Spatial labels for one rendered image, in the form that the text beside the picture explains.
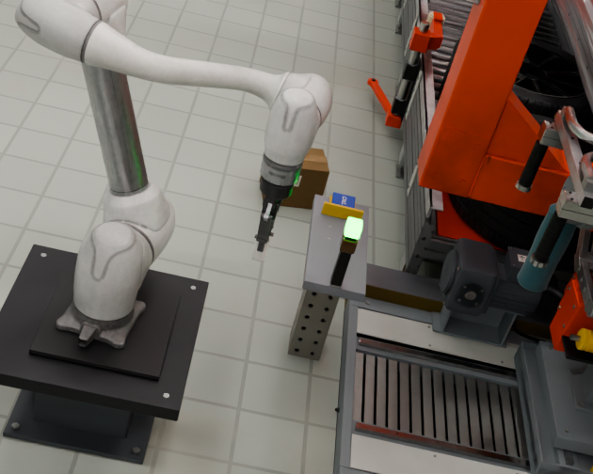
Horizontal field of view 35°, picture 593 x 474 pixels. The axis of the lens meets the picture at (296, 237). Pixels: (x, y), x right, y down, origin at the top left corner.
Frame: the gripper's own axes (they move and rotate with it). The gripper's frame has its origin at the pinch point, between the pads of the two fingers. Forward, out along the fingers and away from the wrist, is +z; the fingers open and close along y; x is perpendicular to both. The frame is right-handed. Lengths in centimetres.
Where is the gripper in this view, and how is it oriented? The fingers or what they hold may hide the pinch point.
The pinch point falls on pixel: (261, 247)
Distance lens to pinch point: 223.7
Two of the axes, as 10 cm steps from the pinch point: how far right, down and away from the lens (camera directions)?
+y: -2.1, 5.3, -8.2
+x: 9.5, 3.0, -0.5
